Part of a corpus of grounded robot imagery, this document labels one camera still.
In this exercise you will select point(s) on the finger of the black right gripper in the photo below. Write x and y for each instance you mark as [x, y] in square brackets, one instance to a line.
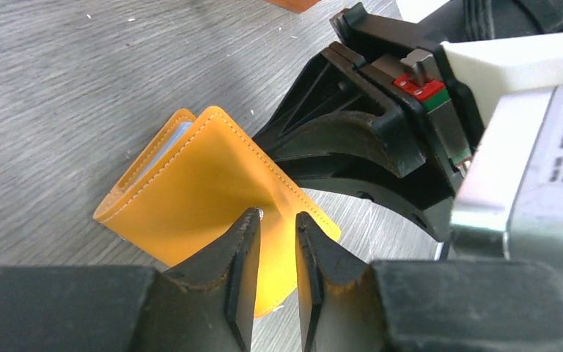
[423, 197]
[331, 109]

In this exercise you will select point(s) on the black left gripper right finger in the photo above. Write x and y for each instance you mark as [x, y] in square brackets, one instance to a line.
[347, 304]

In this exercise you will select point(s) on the orange compartment organizer tray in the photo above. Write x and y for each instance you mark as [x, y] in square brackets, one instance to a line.
[296, 6]

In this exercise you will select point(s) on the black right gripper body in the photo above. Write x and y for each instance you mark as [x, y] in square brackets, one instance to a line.
[408, 61]

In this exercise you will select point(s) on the orange leather card holder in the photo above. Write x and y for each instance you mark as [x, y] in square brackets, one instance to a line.
[193, 181]

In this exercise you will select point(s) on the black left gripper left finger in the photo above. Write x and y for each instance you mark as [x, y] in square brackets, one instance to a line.
[206, 303]

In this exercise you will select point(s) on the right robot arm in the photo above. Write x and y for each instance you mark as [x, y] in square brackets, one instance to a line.
[505, 14]

